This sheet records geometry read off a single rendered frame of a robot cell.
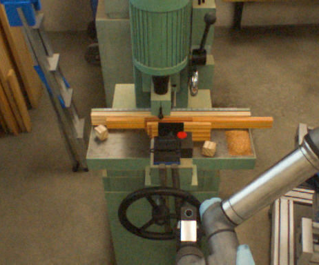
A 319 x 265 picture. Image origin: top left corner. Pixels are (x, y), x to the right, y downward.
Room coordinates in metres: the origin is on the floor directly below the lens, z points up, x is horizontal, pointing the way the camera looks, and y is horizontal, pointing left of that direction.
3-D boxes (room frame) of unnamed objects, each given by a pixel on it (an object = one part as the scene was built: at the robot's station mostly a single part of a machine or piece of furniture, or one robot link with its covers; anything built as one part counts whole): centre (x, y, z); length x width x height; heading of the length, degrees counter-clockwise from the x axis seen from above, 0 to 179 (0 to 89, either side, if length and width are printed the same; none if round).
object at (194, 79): (1.27, -0.13, 1.02); 0.12 x 0.03 x 0.12; 179
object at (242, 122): (1.14, -0.11, 0.92); 0.62 x 0.02 x 0.04; 89
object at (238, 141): (1.05, -0.29, 0.91); 0.12 x 0.09 x 0.03; 179
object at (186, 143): (0.95, -0.04, 0.99); 0.13 x 0.11 x 0.06; 89
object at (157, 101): (1.16, -0.01, 1.03); 0.14 x 0.07 x 0.09; 179
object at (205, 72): (1.32, -0.17, 1.02); 0.09 x 0.07 x 0.12; 89
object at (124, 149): (1.03, -0.04, 0.87); 0.61 x 0.30 x 0.06; 89
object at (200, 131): (1.07, -0.08, 0.94); 0.21 x 0.01 x 0.08; 89
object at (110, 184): (1.27, -0.01, 0.76); 0.57 x 0.45 x 0.09; 179
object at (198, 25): (1.35, -0.16, 1.23); 0.09 x 0.08 x 0.15; 179
